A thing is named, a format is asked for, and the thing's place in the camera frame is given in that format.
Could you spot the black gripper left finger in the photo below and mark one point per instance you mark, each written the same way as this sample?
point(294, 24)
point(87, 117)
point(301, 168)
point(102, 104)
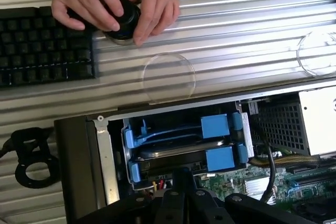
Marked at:
point(173, 208)

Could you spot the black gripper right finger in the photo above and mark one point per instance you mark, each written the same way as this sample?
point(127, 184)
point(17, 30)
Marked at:
point(207, 208)

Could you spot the empty blue disk carrier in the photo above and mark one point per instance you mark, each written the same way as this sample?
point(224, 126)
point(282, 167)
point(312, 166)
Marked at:
point(214, 127)

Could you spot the green motherboard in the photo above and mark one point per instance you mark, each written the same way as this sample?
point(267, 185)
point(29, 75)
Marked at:
point(231, 182)

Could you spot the silver heat sink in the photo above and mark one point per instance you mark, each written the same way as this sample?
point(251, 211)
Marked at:
point(253, 188)

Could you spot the hard drive in blue caddy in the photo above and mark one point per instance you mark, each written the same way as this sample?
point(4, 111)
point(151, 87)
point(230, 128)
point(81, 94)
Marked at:
point(105, 155)

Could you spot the open PC case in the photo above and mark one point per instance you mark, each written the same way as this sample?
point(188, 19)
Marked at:
point(76, 169)

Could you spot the black graphics card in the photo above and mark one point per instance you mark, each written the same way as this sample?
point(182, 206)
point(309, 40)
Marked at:
point(315, 211)

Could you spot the clear round plastic disc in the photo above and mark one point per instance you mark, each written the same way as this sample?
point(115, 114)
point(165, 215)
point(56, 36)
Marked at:
point(169, 77)
point(317, 53)

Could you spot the silver power supply unit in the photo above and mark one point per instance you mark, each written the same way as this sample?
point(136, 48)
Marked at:
point(323, 124)

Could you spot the black keyboard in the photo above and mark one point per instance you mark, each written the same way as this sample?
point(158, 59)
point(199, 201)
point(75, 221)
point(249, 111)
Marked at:
point(44, 48)

